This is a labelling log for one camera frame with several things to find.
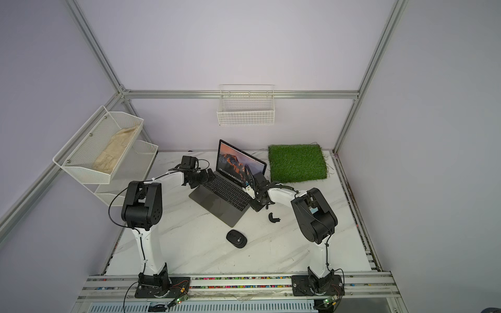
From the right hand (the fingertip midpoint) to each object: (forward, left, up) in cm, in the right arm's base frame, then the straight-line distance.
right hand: (257, 204), depth 98 cm
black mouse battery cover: (-8, -7, 0) cm, 11 cm away
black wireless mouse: (-18, +9, +3) cm, 21 cm away
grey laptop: (+6, +18, +1) cm, 19 cm away
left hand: (+13, +26, +3) cm, 29 cm away
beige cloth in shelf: (+5, +59, +32) cm, 67 cm away
